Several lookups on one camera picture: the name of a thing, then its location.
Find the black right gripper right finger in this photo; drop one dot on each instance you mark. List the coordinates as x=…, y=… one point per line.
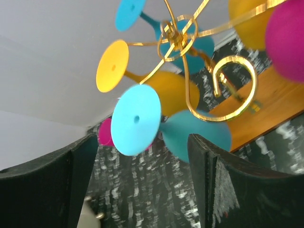
x=234, y=193

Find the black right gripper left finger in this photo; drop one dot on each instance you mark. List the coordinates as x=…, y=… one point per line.
x=49, y=191

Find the pink wine glass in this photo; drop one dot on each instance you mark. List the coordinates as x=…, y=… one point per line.
x=285, y=39
x=105, y=133

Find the blue wine glass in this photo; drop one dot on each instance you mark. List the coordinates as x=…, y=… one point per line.
x=184, y=36
x=143, y=100

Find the rear yellow wine glass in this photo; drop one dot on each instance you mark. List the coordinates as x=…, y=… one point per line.
x=251, y=32

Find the gold wire glass rack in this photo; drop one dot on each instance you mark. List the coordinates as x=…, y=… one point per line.
x=270, y=102

